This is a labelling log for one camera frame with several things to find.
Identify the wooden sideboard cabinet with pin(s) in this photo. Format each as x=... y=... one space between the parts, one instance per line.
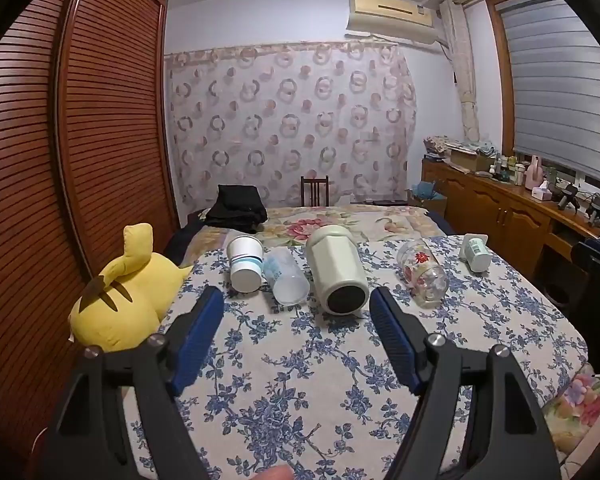
x=485 y=205

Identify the white paper cup blue stripes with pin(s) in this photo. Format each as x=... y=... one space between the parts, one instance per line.
x=244 y=262

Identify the glass cup red print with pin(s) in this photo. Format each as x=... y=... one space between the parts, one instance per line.
x=422 y=270

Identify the pile of folded cloths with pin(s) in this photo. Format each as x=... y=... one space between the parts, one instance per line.
x=442 y=144

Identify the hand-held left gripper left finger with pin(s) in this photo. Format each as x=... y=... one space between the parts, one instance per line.
x=197 y=340

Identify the tissue box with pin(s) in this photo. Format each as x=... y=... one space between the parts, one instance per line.
x=542 y=192

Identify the dark wooden chair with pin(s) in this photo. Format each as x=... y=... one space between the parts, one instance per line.
x=314 y=192

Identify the grey window blind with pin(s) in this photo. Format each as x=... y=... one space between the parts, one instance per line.
x=560 y=75

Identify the brown louvered wardrobe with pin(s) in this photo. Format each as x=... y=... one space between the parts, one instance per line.
x=55 y=185

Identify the translucent plastic cup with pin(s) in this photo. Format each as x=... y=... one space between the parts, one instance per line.
x=285 y=275

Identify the cardboard box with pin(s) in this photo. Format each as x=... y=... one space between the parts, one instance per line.
x=472 y=161

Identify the small white cup green label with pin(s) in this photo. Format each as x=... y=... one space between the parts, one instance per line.
x=475 y=252

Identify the open box teal lining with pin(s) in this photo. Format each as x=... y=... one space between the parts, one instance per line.
x=425 y=194

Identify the circle print curtain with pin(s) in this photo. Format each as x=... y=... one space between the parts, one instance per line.
x=290 y=120

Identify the yellow plush toy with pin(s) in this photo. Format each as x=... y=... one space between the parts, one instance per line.
x=125 y=300

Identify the blue floral cloth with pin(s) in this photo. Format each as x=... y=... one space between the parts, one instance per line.
x=305 y=385

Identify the pink bottle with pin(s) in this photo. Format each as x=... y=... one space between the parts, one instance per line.
x=535 y=174

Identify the dark blue blanket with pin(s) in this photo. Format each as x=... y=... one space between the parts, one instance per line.
x=185 y=242

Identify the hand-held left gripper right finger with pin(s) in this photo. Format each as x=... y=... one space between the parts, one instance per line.
x=392 y=335

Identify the cream insulated cup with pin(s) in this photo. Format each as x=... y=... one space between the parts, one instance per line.
x=335 y=265

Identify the cream air conditioner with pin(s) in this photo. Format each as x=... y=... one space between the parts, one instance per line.
x=390 y=17

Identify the black folded clothes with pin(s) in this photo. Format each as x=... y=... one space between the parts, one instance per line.
x=235 y=207

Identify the black handheld device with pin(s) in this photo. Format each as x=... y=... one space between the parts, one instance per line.
x=567 y=196
x=596 y=209

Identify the person's left hand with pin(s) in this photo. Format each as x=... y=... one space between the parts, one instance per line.
x=276 y=473

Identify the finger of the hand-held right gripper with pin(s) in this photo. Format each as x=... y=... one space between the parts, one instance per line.
x=592 y=252

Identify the white wrapped pipe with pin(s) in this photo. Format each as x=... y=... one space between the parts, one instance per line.
x=465 y=75

